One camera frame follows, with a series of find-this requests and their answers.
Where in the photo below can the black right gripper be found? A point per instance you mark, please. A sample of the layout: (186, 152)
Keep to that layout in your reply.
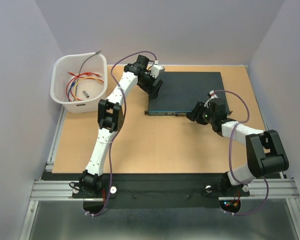
(198, 107)

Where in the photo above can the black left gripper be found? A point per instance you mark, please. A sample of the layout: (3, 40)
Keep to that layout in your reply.
(152, 90)

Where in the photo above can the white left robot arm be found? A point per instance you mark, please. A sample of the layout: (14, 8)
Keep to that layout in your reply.
(111, 115)

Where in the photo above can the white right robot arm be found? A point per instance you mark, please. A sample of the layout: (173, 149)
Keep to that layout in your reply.
(264, 149)

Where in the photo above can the white plastic basket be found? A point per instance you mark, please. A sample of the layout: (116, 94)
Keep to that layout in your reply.
(72, 74)

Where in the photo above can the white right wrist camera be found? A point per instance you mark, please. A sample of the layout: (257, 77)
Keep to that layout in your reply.
(211, 95)

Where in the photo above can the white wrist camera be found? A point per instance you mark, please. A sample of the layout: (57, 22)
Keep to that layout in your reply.
(211, 95)
(156, 69)

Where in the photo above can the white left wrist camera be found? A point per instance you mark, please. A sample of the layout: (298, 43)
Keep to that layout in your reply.
(156, 69)

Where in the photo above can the dark blue network switch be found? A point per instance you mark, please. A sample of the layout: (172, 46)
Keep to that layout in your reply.
(181, 91)

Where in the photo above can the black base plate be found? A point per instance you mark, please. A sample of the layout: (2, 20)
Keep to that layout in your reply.
(151, 191)

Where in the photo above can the aluminium frame rail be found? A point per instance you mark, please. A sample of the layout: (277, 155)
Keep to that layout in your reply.
(285, 188)

